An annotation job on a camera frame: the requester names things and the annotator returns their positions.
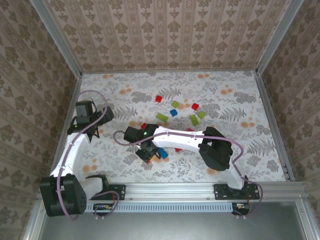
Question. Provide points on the grey metal panel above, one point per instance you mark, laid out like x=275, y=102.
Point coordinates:
x=175, y=227

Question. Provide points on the small red lego brick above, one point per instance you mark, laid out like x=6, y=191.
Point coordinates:
x=195, y=106
x=178, y=150
x=158, y=99

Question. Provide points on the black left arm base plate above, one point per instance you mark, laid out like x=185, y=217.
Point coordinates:
x=121, y=190

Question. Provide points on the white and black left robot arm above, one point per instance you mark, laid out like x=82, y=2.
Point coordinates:
x=72, y=150

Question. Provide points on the aluminium mounting rail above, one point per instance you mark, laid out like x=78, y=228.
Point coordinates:
x=170, y=190

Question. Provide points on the aluminium corner post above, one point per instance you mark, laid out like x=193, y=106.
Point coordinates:
x=57, y=40
x=277, y=37

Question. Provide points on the orange lego brick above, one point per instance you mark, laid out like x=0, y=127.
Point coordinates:
x=149, y=160

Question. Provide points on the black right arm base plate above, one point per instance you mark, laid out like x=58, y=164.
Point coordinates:
x=221, y=192

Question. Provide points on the thin aluminium back rail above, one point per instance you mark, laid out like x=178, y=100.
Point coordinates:
x=170, y=71

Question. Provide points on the small blue lego brick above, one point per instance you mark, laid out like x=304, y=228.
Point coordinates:
x=173, y=112

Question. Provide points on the long green lego brick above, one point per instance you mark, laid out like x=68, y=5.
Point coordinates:
x=162, y=117
x=193, y=120

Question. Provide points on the aluminium side rail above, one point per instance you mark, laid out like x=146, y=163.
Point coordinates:
x=272, y=120
x=75, y=92

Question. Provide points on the magenta lego brick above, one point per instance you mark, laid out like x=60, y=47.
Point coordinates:
x=190, y=129

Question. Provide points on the small green lego brick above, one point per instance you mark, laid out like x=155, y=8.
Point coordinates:
x=201, y=114
x=175, y=104

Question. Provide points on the long red lego brick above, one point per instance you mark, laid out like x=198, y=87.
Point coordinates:
x=143, y=125

